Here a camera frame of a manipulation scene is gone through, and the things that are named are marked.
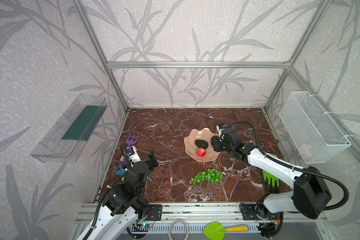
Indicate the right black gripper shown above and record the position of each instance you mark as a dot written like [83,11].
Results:
[219,141]

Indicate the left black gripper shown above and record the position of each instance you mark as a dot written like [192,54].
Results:
[147,163]

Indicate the dark avocado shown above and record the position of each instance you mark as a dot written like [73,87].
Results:
[201,144]

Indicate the red fake apple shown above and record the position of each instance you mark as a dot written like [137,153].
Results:
[201,152]

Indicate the green grape bunch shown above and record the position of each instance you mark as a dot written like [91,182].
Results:
[210,175]

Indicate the pink scalloped fruit bowl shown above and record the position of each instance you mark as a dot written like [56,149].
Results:
[191,148]

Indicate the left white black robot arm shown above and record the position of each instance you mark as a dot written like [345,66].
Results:
[122,204]

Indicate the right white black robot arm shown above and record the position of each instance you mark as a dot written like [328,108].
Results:
[309,195]

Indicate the purple toy rake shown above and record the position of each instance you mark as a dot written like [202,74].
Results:
[131,141]

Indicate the blue toy rake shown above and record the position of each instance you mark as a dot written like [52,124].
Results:
[119,170]

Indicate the green toy hand rake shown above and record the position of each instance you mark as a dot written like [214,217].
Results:
[270,181]

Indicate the small circuit board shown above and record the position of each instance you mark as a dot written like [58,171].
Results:
[142,227]

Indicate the pink item in basket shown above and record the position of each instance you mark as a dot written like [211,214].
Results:
[306,151]

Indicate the green sponge pad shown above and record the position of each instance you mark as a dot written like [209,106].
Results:
[85,123]

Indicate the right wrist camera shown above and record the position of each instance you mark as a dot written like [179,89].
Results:
[220,128]

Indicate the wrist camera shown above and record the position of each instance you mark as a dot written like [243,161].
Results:
[220,128]
[132,155]

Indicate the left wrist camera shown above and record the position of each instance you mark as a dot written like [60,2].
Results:
[132,155]

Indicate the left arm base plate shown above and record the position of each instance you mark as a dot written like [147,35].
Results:
[153,212]

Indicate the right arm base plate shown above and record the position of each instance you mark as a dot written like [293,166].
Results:
[257,213]

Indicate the white wire mesh basket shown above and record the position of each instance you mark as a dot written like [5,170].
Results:
[308,123]

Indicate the green toy shovel yellow handle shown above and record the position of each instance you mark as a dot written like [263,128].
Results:
[216,230]

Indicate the clear plastic wall bin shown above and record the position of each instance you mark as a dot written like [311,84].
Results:
[52,148]

